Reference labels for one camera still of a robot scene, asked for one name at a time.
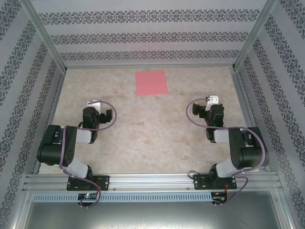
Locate pink paper sheet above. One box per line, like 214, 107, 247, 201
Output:
135, 70, 169, 96

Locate grey metal sheet panel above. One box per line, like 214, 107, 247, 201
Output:
23, 201, 285, 229

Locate small circuit board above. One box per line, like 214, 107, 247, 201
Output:
78, 193, 98, 201
212, 195, 228, 204

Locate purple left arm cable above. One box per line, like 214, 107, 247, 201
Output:
59, 100, 117, 208

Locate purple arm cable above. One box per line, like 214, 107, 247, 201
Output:
186, 97, 267, 207
59, 100, 117, 208

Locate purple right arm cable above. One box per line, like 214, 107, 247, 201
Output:
186, 97, 267, 207

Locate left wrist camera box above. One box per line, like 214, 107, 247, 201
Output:
87, 99, 102, 113

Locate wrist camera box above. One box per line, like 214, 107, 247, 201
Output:
87, 99, 102, 113
205, 94, 220, 105

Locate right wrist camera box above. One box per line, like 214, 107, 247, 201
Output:
205, 94, 220, 105

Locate aluminium side rail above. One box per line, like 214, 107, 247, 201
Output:
230, 70, 272, 172
32, 70, 67, 174

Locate aluminium back frame bar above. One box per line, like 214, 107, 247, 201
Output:
64, 64, 235, 70

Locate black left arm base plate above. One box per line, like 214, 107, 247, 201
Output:
66, 175, 111, 191

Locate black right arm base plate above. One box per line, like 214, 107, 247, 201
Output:
193, 174, 238, 191

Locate aluminium mounting rail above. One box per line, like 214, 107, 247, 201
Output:
22, 173, 284, 192

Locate grey slotted cable duct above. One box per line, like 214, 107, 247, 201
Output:
31, 192, 213, 202

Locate aluminium frame post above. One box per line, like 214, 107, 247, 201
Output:
18, 0, 68, 73
232, 0, 279, 71

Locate aluminium frame beam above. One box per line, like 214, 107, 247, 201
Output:
271, 189, 297, 229
9, 189, 33, 229

